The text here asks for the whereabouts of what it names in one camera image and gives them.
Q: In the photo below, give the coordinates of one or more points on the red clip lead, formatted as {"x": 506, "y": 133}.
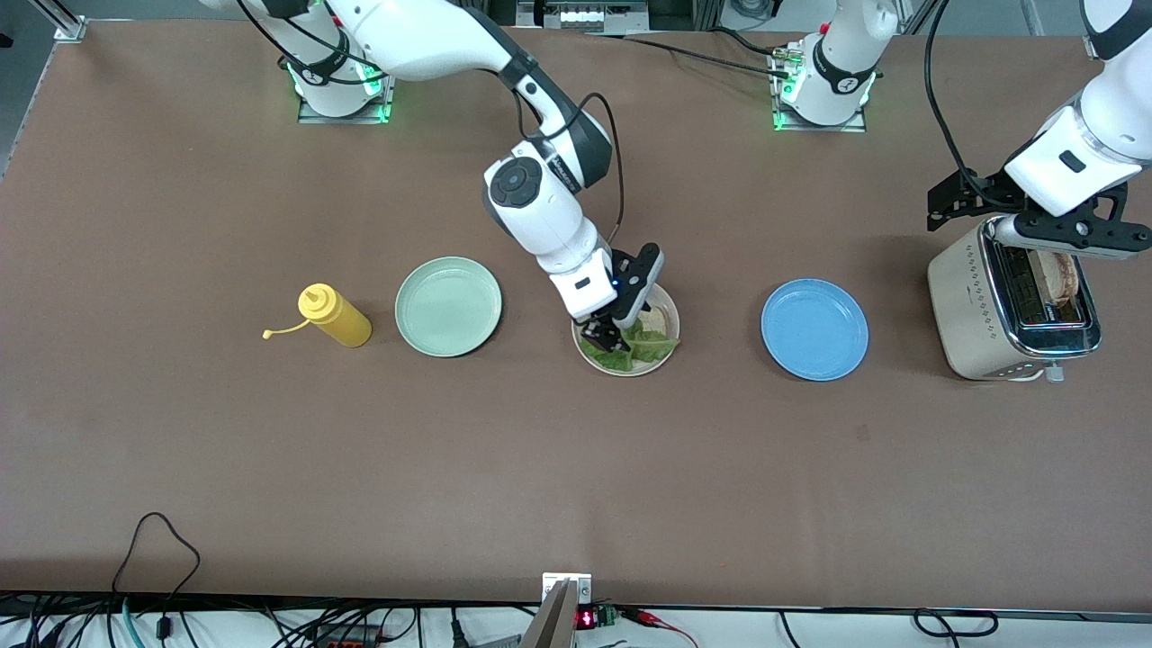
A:
{"x": 657, "y": 621}

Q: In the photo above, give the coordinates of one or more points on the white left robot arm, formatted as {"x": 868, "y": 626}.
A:
{"x": 846, "y": 54}

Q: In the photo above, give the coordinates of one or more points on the blue plate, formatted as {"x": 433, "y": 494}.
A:
{"x": 814, "y": 329}

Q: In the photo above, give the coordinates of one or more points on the beige plate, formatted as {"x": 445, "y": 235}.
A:
{"x": 630, "y": 371}

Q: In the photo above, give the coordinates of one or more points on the red digit display module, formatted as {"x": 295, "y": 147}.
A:
{"x": 586, "y": 618}

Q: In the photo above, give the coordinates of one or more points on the toasted bread slice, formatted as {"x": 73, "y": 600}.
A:
{"x": 1060, "y": 277}
{"x": 661, "y": 319}

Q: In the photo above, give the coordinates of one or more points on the small metal mounting bracket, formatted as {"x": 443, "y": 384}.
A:
{"x": 580, "y": 585}

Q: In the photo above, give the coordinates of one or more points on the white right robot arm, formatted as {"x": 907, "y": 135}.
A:
{"x": 549, "y": 216}

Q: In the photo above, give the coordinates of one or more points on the green terminal block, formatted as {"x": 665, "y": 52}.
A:
{"x": 607, "y": 616}

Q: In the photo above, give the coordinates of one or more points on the yellow squeeze bottle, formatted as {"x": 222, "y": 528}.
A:
{"x": 340, "y": 317}

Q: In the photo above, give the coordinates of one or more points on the grey metal camera post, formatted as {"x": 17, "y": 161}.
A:
{"x": 549, "y": 625}

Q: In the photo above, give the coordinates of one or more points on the green lettuce leaf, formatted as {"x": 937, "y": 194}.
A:
{"x": 652, "y": 349}

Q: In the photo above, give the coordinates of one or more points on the metal table corner bracket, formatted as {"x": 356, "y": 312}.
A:
{"x": 70, "y": 30}

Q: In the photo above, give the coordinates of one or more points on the light green plate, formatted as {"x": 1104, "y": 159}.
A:
{"x": 448, "y": 306}

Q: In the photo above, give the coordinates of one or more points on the black power unit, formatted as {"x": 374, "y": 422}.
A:
{"x": 580, "y": 16}

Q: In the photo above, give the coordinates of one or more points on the beige chrome toaster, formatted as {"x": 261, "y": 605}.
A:
{"x": 967, "y": 306}

